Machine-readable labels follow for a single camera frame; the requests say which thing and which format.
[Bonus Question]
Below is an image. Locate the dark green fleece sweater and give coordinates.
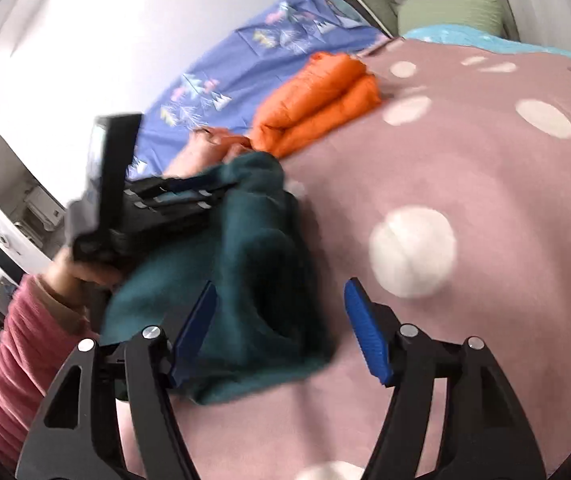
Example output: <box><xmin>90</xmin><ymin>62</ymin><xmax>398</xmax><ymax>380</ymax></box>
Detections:
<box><xmin>100</xmin><ymin>152</ymin><xmax>334</xmax><ymax>405</ymax></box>

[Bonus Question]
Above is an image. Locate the pink sleeved left forearm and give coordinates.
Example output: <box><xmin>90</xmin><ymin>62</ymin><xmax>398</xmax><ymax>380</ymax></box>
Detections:
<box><xmin>0</xmin><ymin>275</ymin><xmax>96</xmax><ymax>470</ymax></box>

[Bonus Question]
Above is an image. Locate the person's left hand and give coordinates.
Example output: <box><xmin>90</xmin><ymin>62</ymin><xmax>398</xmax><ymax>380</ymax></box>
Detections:
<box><xmin>39</xmin><ymin>247</ymin><xmax>122</xmax><ymax>310</ymax></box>

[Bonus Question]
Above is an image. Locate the pink folded garment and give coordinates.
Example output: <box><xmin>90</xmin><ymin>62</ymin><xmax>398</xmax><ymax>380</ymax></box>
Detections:
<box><xmin>163</xmin><ymin>127</ymin><xmax>253</xmax><ymax>179</ymax></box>

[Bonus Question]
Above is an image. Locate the blue tree-print sheet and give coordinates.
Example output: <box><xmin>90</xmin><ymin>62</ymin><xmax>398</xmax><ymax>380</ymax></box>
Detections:
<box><xmin>128</xmin><ymin>0</ymin><xmax>383</xmax><ymax>180</ymax></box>

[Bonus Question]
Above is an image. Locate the orange puffer jacket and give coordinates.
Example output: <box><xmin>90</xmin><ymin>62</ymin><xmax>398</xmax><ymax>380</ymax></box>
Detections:
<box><xmin>248</xmin><ymin>52</ymin><xmax>382</xmax><ymax>159</ymax></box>

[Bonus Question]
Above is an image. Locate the pink dotted bed cover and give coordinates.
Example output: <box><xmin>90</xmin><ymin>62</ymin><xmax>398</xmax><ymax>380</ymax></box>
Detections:
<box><xmin>168</xmin><ymin>39</ymin><xmax>571</xmax><ymax>479</ymax></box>

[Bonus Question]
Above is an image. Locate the green pillow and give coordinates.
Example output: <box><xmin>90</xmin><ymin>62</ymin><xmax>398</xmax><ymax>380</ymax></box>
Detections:
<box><xmin>397</xmin><ymin>0</ymin><xmax>505</xmax><ymax>37</ymax></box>

